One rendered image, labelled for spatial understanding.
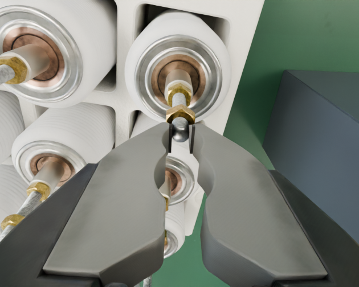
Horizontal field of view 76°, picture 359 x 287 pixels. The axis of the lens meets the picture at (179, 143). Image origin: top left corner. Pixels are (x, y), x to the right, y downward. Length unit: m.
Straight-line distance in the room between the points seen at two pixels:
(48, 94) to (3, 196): 0.20
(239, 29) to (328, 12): 0.26
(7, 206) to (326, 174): 0.43
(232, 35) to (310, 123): 0.20
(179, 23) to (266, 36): 0.30
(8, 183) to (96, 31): 0.26
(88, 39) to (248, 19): 0.16
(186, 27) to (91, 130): 0.15
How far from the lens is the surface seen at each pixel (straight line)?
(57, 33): 0.22
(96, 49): 0.22
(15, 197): 0.40
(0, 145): 0.34
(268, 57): 0.49
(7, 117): 0.35
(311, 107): 0.41
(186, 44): 0.20
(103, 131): 0.30
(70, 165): 0.27
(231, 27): 0.28
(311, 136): 0.40
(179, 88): 0.17
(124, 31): 0.28
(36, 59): 0.21
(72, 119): 0.29
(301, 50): 0.51
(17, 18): 0.23
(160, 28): 0.20
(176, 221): 0.34
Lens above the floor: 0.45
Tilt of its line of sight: 57 degrees down
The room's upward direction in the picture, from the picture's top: 179 degrees clockwise
